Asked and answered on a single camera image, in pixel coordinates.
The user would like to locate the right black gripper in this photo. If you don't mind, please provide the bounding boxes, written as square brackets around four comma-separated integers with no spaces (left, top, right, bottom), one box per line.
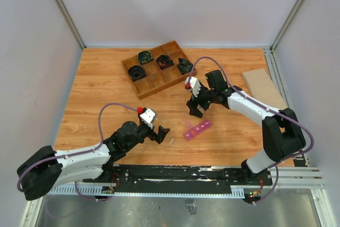
[186,82,217,117]

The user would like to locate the pink weekly pill organizer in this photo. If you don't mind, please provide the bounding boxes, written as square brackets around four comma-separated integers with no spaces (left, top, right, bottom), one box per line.
[183,119,212,141]

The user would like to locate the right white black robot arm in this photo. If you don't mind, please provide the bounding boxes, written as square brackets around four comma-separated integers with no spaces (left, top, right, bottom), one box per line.
[184,70,306,184]

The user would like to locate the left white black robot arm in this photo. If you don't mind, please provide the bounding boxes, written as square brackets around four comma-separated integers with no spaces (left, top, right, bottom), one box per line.
[16,121,170,201]

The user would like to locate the green blue coiled belt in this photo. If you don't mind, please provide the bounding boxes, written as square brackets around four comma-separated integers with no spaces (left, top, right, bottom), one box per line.
[177,58,193,75]

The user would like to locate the black red coiled belt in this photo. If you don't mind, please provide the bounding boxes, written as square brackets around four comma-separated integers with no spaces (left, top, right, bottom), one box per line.
[156,54,174,70]

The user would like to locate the wooden compartment tray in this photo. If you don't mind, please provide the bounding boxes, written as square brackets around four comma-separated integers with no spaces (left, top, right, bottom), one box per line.
[122,40,197,99]

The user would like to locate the light wooden board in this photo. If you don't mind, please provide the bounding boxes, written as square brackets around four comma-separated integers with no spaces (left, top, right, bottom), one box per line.
[242,69,288,110]

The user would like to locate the green yellow coiled belt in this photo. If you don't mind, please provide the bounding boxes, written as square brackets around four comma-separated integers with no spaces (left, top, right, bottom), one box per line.
[137,51,154,65]

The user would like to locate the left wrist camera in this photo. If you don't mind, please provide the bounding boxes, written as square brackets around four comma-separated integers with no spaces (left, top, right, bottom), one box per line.
[139,108,158,129]

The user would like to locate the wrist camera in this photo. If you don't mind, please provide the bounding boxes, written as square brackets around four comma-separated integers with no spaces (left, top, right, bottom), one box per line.
[184,77,201,97]
[139,108,158,129]

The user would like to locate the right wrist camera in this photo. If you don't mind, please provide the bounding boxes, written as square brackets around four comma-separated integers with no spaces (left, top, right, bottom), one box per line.
[184,77,201,97]

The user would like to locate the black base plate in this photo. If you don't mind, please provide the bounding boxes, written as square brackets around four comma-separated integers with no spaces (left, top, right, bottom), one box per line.
[82,164,273,188]

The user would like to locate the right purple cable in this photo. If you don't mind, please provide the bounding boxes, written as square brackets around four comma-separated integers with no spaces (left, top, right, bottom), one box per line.
[185,56,315,206]

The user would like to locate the purple cable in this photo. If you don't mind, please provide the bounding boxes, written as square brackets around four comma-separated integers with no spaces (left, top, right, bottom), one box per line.
[185,56,315,206]
[16,103,141,203]

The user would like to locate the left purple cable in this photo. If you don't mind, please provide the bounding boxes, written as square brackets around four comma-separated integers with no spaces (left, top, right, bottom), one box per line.
[16,103,141,203]

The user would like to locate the grey slotted cable duct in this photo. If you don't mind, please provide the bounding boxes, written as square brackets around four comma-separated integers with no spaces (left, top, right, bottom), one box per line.
[45,183,245,199]

